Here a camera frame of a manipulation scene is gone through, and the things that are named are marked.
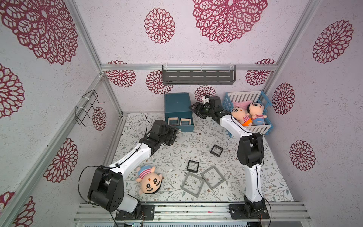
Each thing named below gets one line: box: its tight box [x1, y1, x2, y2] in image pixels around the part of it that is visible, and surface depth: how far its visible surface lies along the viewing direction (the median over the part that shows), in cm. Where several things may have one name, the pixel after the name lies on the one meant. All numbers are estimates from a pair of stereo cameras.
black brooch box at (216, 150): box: [209, 144, 225, 158], surface depth 99 cm
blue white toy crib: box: [222, 90, 274, 139], surface depth 105 cm
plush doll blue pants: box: [246, 102, 268, 125], surface depth 104 cm
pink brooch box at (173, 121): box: [167, 117, 180, 126], surface depth 95 cm
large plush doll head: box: [135, 165, 163, 195], surface depth 80 cm
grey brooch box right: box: [200, 165, 226, 191], surface depth 88 cm
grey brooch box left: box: [180, 172, 206, 198], surface depth 85 cm
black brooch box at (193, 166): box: [186, 159, 200, 174], surface depth 92 cm
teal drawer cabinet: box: [164, 92, 194, 133], surface depth 96 cm
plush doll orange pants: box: [231, 107, 252, 127], surface depth 105 cm
